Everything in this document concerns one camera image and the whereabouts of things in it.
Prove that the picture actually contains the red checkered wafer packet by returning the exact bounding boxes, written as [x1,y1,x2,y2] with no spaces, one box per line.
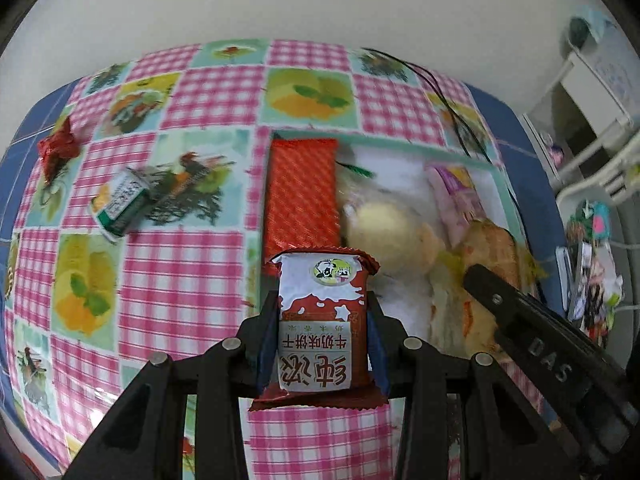
[262,137,344,279]

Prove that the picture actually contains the green white biscuit packet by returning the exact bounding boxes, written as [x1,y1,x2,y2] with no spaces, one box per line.
[89,167,157,244]

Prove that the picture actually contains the white tray with teal rim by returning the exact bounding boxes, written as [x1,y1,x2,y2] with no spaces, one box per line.
[259,129,545,361]

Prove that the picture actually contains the orange cake packet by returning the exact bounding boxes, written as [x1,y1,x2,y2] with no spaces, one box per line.
[452,217,532,352]

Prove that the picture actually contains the crinkled red snack packet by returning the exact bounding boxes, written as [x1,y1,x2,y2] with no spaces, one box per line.
[37,117,82,184]

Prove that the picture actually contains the pink checkered printed tablecloth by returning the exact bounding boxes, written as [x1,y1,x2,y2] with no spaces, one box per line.
[0,37,546,480]

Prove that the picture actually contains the clear green-edged cake packet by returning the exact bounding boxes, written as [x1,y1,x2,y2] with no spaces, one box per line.
[334,150,431,211]

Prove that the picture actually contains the black cable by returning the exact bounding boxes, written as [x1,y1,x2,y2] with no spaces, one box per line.
[360,47,494,164]

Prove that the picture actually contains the colourful hanging trinkets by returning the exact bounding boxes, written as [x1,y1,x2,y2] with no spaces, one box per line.
[555,200,629,352]

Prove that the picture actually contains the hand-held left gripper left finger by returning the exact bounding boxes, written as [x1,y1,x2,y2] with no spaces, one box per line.
[65,302,279,480]

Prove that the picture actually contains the white furniture frame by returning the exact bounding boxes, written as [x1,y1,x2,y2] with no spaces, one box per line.
[520,5,640,211]

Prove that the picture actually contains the clear packet with pale bun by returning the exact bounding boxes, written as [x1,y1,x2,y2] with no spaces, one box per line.
[340,180,447,287]

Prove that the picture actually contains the pink snack packet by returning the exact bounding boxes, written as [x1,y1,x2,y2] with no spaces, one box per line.
[425,164,489,252]

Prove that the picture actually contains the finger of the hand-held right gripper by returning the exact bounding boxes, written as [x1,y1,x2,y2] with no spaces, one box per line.
[462,264,524,334]

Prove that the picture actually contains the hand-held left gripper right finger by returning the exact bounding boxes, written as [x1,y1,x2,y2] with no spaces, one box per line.
[365,291,566,480]

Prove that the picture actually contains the brown white biscuit packet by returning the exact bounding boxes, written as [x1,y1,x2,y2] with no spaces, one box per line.
[248,246,390,413]

